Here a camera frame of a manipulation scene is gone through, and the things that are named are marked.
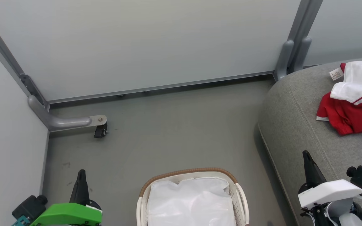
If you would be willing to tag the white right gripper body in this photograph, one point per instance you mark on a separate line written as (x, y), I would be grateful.
(328, 191)

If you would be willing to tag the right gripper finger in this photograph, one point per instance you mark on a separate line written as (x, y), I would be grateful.
(312, 172)

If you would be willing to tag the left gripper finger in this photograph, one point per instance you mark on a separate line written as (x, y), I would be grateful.
(80, 188)

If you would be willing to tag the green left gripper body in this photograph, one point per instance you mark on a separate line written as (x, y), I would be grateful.
(68, 215)

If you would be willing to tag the red and white jacket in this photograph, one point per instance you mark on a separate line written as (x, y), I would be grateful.
(353, 106)

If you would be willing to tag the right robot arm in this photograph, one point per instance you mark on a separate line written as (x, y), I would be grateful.
(346, 213)

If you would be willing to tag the white laundry basket brown rim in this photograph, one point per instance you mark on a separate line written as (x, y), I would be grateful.
(242, 204)

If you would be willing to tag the white cloth in basket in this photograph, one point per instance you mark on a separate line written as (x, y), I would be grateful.
(192, 202)

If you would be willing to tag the grey fabric sofa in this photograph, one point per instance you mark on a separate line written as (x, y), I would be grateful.
(303, 125)

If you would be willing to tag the black caster wheel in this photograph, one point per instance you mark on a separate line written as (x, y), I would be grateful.
(101, 130)

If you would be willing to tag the grey partition support foot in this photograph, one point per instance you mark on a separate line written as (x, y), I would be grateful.
(68, 121)

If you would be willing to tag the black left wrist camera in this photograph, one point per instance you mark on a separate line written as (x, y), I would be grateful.
(30, 205)

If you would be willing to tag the grey partition floor rail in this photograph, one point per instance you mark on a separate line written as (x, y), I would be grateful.
(162, 87)

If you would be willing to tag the grey corner partition post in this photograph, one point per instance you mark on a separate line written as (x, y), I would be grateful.
(8, 53)

